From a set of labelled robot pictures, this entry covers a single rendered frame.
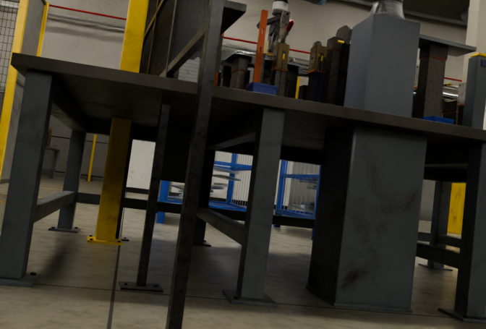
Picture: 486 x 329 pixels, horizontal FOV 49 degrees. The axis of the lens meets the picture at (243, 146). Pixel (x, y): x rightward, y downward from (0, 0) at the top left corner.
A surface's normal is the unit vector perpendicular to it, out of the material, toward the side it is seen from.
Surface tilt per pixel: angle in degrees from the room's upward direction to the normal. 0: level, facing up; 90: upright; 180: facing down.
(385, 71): 90
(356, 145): 90
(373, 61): 90
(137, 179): 90
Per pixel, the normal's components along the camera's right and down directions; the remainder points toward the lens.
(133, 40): 0.29, -0.04
